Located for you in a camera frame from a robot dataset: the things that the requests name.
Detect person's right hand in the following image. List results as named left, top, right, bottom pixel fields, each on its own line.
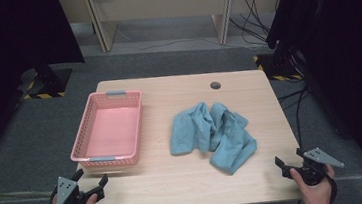
left=289, top=163, right=339, bottom=204

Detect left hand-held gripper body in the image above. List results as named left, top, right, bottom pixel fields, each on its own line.
left=54, top=172, right=108, bottom=204

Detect pink plastic basket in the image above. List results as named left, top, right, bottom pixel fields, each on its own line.
left=64, top=87, right=150, bottom=172

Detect black power cables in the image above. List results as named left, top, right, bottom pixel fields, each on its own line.
left=226, top=0, right=290, bottom=51

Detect black stand base striped tape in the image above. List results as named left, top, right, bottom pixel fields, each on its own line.
left=252, top=48, right=305, bottom=86
left=14, top=62, right=76, bottom=103

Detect black floor cables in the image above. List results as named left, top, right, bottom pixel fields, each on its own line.
left=275, top=82, right=318, bottom=152

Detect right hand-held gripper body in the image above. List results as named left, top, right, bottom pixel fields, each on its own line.
left=278, top=145, right=347, bottom=190

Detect right hand-held gripper cable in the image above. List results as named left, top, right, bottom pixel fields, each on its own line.
left=324, top=172, right=340, bottom=204

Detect black curtain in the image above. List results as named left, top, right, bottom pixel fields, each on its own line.
left=0, top=0, right=94, bottom=161
left=262, top=0, right=362, bottom=204

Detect grey table cable hole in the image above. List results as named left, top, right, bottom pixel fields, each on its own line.
left=209, top=80, right=223, bottom=91

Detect blue cloth garment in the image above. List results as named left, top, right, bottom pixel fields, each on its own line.
left=165, top=96, right=261, bottom=182

